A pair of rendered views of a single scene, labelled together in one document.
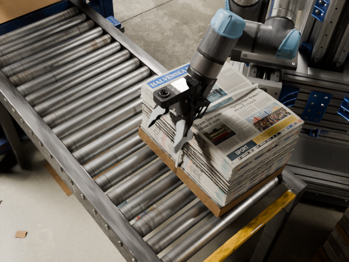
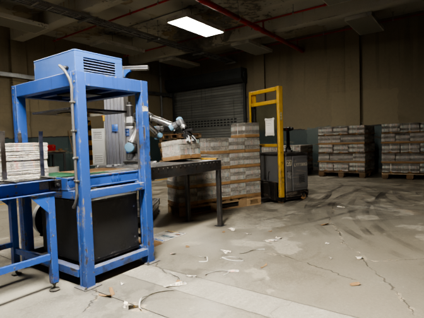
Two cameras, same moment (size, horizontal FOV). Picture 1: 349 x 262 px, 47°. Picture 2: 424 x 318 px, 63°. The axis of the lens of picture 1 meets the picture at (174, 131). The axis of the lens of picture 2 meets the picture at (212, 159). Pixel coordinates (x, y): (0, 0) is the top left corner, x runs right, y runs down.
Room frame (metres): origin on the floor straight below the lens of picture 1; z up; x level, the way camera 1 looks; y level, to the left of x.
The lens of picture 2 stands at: (1.26, 4.07, 1.03)
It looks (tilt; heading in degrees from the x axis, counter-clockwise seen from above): 3 degrees down; 259
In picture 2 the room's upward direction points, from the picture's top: 2 degrees counter-clockwise
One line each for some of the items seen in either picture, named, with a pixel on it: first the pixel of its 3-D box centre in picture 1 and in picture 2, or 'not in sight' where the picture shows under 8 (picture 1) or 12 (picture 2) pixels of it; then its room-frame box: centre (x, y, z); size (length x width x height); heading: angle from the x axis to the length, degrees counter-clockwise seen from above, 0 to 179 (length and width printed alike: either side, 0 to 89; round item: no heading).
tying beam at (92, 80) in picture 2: not in sight; (79, 89); (1.75, 0.92, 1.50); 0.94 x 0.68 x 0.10; 132
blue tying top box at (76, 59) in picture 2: not in sight; (78, 71); (1.75, 0.92, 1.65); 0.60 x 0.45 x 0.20; 132
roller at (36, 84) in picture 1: (71, 68); not in sight; (1.20, 0.41, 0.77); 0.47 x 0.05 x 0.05; 132
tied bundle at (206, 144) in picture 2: not in sight; (214, 146); (0.18, -1.09, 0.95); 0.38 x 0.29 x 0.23; 111
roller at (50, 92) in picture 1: (80, 77); not in sight; (1.15, 0.37, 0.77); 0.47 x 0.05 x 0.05; 132
